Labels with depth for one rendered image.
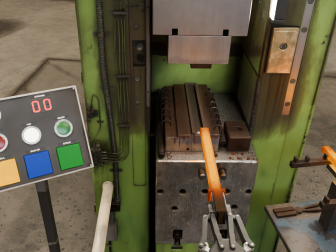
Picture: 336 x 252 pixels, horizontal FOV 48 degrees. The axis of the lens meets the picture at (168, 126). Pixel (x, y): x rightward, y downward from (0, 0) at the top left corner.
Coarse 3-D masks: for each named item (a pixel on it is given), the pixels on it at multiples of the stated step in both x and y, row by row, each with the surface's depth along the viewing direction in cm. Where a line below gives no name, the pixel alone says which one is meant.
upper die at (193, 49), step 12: (168, 36) 118; (180, 36) 118; (192, 36) 118; (204, 36) 119; (216, 36) 119; (228, 36) 119; (168, 48) 120; (180, 48) 120; (192, 48) 121; (204, 48) 121; (216, 48) 121; (228, 48) 121; (168, 60) 123; (180, 60) 123; (192, 60) 123; (204, 60) 123; (216, 60) 123
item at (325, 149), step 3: (324, 147) 141; (327, 147) 141; (330, 147) 141; (321, 150) 142; (324, 150) 140; (327, 150) 140; (330, 150) 140; (327, 153) 139; (330, 153) 138; (333, 153) 138; (330, 156) 137; (333, 156) 136; (330, 159) 137; (333, 159) 135; (333, 162) 135
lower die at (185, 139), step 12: (180, 84) 174; (204, 84) 174; (180, 96) 164; (204, 96) 164; (180, 108) 155; (204, 108) 155; (180, 120) 147; (192, 120) 145; (204, 120) 147; (168, 132) 141; (180, 132) 139; (192, 132) 138; (216, 132) 140; (168, 144) 140; (180, 144) 141; (192, 144) 141; (216, 144) 141
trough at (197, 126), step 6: (192, 84) 172; (192, 90) 170; (192, 96) 165; (192, 102) 160; (192, 108) 156; (198, 108) 155; (192, 114) 152; (198, 114) 152; (198, 120) 148; (198, 126) 144
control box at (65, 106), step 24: (24, 96) 117; (48, 96) 120; (72, 96) 123; (0, 120) 114; (24, 120) 117; (48, 120) 120; (72, 120) 123; (24, 144) 117; (48, 144) 120; (24, 168) 117; (72, 168) 123
